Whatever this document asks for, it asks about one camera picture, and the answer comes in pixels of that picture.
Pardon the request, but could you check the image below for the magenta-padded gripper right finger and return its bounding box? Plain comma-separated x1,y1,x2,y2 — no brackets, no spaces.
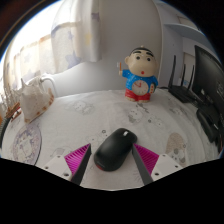
131,142,183,186

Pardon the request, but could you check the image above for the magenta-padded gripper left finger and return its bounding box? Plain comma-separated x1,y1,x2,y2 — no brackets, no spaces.
41,143,92,186

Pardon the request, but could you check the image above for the black computer mouse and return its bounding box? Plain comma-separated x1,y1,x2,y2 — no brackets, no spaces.
93,127,138,173

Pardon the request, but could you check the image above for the white printed tablecloth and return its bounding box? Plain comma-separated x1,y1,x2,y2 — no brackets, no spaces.
0,88,221,191

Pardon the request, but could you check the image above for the large white conch shell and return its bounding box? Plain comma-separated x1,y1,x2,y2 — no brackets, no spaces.
19,77,55,124

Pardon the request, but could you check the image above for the black monitor stand base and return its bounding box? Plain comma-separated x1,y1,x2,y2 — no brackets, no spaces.
195,104,224,144

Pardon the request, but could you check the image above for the black router with antennas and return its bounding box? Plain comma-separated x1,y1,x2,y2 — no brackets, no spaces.
166,54,204,104

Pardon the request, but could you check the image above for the black computer keyboard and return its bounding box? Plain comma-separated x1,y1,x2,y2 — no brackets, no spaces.
0,116,13,149

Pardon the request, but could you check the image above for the cartoon boy figure clock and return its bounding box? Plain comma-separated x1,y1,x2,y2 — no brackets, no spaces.
116,46,160,104

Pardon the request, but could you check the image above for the black computer monitor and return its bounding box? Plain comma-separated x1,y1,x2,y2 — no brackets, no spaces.
192,44,224,118

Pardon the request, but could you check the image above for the white star-print curtain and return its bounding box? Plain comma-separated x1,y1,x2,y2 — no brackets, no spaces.
3,0,103,91

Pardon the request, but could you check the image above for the white wall shelf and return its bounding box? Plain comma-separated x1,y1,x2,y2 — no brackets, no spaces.
164,22,208,42

